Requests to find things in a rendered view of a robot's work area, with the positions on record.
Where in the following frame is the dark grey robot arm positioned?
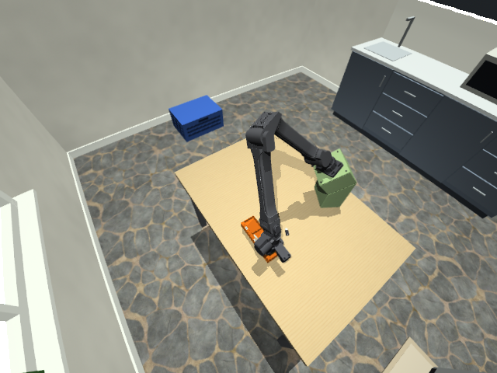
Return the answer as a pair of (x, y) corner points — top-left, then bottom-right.
(245, 112), (343, 263)

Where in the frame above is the orange bin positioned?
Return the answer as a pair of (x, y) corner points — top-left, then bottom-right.
(241, 215), (278, 263)

